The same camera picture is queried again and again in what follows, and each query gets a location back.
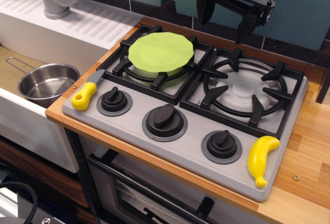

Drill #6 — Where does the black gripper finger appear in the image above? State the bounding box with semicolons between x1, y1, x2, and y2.
196;0;216;26
236;8;270;44

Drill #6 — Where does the yellow toy banana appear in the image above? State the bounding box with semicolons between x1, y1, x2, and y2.
247;136;281;188

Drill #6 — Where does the green plastic plate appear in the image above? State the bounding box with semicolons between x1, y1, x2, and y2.
128;32;194;73

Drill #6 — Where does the black left burner grate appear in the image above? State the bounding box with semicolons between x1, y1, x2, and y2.
98;25;214;105

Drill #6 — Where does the black burner grate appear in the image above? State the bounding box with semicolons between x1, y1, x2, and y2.
98;25;214;105
180;48;309;139

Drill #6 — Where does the black right burner grate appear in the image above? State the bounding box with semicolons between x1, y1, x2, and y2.
180;48;309;139

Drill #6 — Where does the grey toy stove top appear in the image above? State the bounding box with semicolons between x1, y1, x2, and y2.
62;25;308;201

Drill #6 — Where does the black middle stove knob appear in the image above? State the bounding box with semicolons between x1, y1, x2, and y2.
142;104;188;142

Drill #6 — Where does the black stove knob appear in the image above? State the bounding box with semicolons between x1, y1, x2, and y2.
142;104;188;142
202;130;242;165
97;87;133;117

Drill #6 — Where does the black right stove knob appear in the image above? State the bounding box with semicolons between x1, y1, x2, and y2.
202;130;242;165

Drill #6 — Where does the black left stove knob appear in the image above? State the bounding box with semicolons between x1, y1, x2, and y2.
97;87;133;117

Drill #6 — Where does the white toy sink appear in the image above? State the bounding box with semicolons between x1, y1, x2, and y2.
1;0;141;173

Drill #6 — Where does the stainless steel pot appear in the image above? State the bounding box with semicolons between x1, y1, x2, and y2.
6;57;80;108

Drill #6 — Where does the toy oven door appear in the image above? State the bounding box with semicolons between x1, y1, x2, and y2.
86;150;263;223

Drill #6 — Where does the yellow handled toy knife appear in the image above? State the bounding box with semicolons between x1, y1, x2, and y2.
71;69;105;110

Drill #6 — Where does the black braided cable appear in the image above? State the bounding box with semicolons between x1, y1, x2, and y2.
0;182;39;224

